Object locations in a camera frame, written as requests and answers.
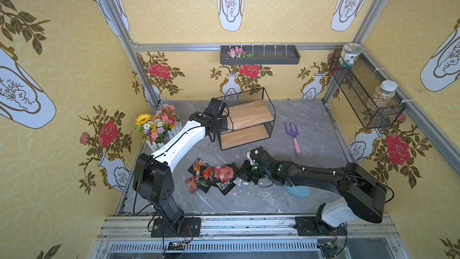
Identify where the black wire wall basket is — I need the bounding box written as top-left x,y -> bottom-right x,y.
329,50 -> 406,129

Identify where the purple garden fork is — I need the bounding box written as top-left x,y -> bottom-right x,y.
285,122 -> 301,155

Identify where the orange black tea bag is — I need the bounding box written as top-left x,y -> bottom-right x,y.
188,158 -> 209,175

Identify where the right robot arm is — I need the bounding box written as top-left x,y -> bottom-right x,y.
237,147 -> 390,236

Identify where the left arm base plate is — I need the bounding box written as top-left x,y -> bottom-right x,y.
151,217 -> 201,239

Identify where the light blue dustpan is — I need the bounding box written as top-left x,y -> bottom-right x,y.
283,186 -> 310,198

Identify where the clear jar with candies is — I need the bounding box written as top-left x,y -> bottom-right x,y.
367,80 -> 398,110

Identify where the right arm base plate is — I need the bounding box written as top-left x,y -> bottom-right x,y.
293,217 -> 347,236

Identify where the small circuit board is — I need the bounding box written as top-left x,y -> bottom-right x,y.
316,243 -> 338,259
167,241 -> 188,252

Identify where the small circuit board left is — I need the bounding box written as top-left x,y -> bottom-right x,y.
167,241 -> 188,252

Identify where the white green lidded jar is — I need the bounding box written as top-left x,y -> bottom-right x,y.
338,43 -> 363,67

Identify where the red black tea bag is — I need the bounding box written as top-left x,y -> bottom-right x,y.
184,176 -> 199,194

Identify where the black wire two-tier shelf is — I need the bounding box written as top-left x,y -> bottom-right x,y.
218,88 -> 276,150

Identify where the small circuit board right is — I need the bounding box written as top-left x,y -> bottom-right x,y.
316,243 -> 338,259

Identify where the grey wall tray shelf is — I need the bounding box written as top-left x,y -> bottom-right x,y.
220,44 -> 301,65

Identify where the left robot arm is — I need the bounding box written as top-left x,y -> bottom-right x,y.
133,98 -> 230,235

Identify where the colourful flower bouquet in planter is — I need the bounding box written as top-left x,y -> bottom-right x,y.
135,104 -> 182,152

